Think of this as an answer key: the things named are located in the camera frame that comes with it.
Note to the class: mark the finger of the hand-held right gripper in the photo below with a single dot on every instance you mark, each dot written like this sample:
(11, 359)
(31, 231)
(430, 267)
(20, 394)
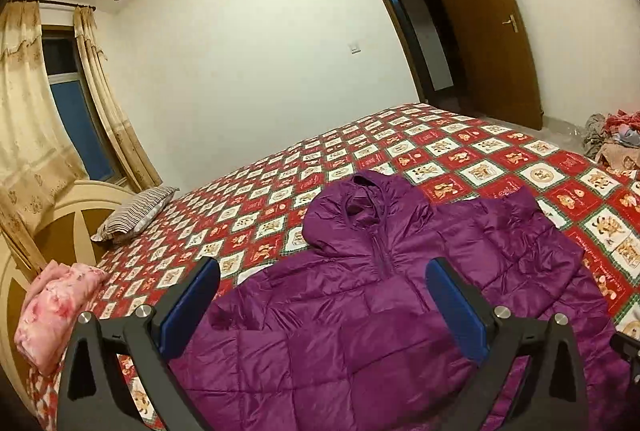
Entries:
(629, 351)

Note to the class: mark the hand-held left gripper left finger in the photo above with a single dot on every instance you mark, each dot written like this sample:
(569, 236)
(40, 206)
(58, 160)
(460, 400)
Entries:
(192, 301)

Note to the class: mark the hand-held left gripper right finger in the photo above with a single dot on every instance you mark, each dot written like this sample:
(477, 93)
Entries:
(457, 306)

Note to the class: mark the purple puffer jacket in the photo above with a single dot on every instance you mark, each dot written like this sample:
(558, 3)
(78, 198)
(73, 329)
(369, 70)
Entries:
(350, 336)

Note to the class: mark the pile of mixed clothes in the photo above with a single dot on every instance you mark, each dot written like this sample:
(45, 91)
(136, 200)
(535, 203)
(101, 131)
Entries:
(617, 141)

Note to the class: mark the striped pillow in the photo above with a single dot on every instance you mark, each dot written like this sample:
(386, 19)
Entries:
(135, 213)

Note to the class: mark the pink floral cloth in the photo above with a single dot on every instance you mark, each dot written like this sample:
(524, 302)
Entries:
(55, 311)

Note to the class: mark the cream wooden headboard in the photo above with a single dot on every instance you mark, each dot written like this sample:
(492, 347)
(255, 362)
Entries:
(65, 226)

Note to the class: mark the red printed bear blanket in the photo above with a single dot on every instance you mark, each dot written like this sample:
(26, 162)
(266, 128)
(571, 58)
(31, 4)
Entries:
(450, 151)

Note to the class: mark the narrow beige curtain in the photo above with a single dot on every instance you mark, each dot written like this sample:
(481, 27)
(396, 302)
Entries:
(112, 111)

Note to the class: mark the window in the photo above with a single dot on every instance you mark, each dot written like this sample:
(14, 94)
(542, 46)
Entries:
(75, 111)

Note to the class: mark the brown wooden door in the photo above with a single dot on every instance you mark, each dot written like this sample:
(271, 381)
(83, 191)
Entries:
(490, 61)

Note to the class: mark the wide beige curtain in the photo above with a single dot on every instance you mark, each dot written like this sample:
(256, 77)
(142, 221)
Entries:
(30, 111)

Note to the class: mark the curtain rod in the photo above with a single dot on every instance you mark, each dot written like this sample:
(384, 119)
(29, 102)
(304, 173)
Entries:
(55, 3)

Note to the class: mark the white light switch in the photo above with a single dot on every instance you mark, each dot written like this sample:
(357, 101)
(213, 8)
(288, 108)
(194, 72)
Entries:
(354, 49)

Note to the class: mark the dark wooden door frame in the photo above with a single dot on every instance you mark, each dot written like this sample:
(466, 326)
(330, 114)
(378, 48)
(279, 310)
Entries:
(380, 11)

